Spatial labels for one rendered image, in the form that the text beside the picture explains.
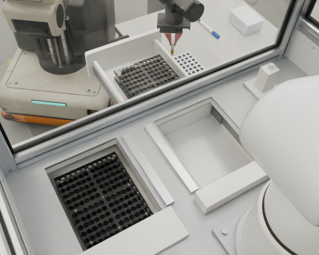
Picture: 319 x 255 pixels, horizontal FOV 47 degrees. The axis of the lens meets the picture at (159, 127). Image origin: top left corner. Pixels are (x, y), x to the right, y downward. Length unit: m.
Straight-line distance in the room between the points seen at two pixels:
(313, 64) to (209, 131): 0.38
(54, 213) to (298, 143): 0.67
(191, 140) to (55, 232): 0.50
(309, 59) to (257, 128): 0.90
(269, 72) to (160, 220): 0.53
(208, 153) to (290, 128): 0.79
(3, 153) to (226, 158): 0.62
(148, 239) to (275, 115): 0.55
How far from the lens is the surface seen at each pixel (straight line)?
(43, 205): 0.93
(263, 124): 0.37
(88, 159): 1.10
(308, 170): 0.35
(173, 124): 1.13
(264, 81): 1.13
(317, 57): 1.23
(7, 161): 0.96
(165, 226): 0.86
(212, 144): 1.15
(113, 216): 0.94
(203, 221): 0.89
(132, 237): 0.85
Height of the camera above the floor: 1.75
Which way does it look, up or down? 52 degrees down
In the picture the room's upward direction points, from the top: 4 degrees clockwise
